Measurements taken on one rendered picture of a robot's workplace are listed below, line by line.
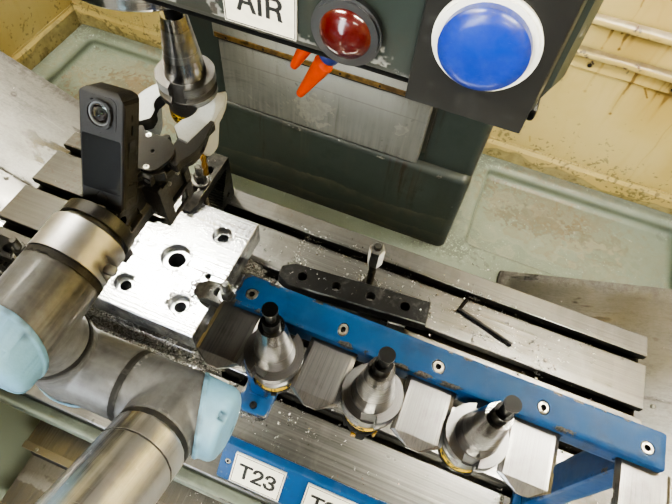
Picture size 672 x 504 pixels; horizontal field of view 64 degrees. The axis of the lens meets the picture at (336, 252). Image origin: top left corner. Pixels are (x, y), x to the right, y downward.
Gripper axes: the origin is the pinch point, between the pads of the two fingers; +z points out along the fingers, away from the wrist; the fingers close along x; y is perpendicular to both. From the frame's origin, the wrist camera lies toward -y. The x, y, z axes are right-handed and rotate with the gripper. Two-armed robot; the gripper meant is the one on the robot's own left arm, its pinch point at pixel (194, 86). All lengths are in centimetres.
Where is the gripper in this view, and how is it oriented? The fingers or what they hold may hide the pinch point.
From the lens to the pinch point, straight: 64.7
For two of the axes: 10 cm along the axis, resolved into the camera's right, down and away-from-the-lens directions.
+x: 9.3, 3.4, -1.5
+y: -0.6, 5.3, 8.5
